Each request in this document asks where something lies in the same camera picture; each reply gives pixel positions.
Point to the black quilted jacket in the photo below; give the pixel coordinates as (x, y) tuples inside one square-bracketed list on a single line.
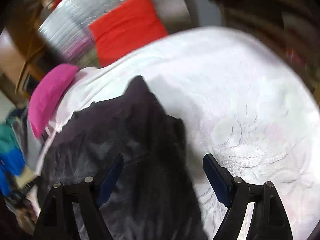
[(154, 197)]

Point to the blue jacket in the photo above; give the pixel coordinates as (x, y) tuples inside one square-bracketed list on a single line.
[(12, 163)]

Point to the grey garment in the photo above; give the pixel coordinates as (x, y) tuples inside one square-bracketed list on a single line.
[(30, 146)]

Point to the teal shirt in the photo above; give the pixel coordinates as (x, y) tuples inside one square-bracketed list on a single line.
[(8, 140)]

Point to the white bed blanket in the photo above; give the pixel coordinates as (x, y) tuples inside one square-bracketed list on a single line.
[(238, 100)]

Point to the pink pillow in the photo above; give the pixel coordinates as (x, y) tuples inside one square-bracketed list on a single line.
[(47, 95)]

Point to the wooden cabinet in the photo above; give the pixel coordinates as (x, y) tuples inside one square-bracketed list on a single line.
[(22, 22)]

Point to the red pillow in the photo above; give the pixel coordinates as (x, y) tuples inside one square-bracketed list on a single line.
[(130, 26)]

